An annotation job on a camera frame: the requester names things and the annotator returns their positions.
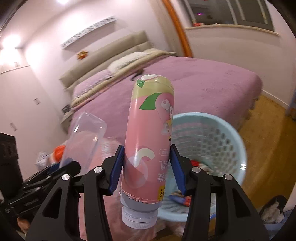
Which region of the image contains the purple bed sheet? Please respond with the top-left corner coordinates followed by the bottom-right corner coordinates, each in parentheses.
top-left (69, 56), bottom-right (262, 144)

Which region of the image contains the pink peach drink bottle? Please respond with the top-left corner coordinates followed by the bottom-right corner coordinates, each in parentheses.
top-left (120, 74), bottom-right (174, 230)

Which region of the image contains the light blue plastic basket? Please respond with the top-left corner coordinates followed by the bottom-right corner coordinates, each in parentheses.
top-left (158, 112), bottom-right (247, 222)

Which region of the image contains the small picture frame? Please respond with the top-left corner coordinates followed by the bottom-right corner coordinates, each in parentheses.
top-left (62, 104), bottom-right (71, 114)

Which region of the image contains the dark framed window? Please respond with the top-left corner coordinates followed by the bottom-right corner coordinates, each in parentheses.
top-left (182, 0), bottom-right (274, 31)

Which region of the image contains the folded beige quilt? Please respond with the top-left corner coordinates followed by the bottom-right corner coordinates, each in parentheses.
top-left (71, 48), bottom-right (176, 109)

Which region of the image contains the person hand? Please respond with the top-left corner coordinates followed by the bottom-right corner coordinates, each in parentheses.
top-left (17, 216), bottom-right (31, 235)

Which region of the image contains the orange plastic bag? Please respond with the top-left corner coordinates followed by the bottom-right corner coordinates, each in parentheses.
top-left (49, 145), bottom-right (66, 165)

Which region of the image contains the white dotted pillow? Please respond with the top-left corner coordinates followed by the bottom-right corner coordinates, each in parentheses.
top-left (107, 52), bottom-right (148, 74)

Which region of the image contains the beige bedside table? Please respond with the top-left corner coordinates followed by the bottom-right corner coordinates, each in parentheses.
top-left (61, 111), bottom-right (74, 133)

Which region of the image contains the orange beige curtain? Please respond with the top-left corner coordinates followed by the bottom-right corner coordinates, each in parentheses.
top-left (149, 0), bottom-right (193, 57)

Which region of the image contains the purple pillow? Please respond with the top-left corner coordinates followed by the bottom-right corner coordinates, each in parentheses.
top-left (72, 69), bottom-right (113, 99)

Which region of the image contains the red blue card box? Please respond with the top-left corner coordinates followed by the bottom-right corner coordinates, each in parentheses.
top-left (169, 192), bottom-right (191, 207)

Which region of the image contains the white wall shelf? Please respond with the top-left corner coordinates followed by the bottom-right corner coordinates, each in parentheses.
top-left (61, 16), bottom-right (116, 49)

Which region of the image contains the small white blue box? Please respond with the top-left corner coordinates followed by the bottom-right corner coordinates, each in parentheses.
top-left (35, 152), bottom-right (55, 171)

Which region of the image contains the red box on sill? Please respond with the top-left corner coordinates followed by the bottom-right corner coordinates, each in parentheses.
top-left (193, 23), bottom-right (205, 27)

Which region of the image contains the red white noodle cup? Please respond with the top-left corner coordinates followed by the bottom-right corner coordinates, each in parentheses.
top-left (190, 160), bottom-right (214, 175)

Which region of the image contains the clear bottle blue cap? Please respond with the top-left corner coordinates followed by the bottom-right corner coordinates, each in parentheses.
top-left (60, 112), bottom-right (107, 175)

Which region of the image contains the orange plush toy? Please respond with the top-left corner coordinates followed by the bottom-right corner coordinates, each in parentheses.
top-left (77, 50), bottom-right (89, 60)

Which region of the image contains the beige padded headboard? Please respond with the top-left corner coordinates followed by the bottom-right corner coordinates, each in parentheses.
top-left (60, 31), bottom-right (152, 92)

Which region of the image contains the pink patterned blanket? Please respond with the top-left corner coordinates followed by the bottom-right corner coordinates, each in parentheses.
top-left (76, 138), bottom-right (185, 240)

